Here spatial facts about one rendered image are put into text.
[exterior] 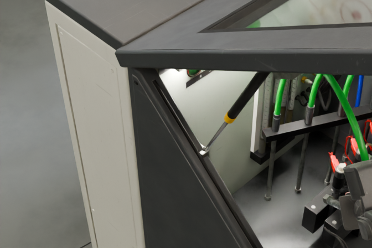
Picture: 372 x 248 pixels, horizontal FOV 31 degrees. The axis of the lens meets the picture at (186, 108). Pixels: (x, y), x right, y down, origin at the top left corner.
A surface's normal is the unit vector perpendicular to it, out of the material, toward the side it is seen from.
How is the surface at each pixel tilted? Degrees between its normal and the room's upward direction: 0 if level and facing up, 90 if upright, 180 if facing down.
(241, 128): 90
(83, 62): 90
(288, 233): 0
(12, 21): 0
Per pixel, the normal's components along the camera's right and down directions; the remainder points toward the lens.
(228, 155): 0.69, 0.50
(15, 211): -0.02, -0.72
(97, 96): -0.73, 0.48
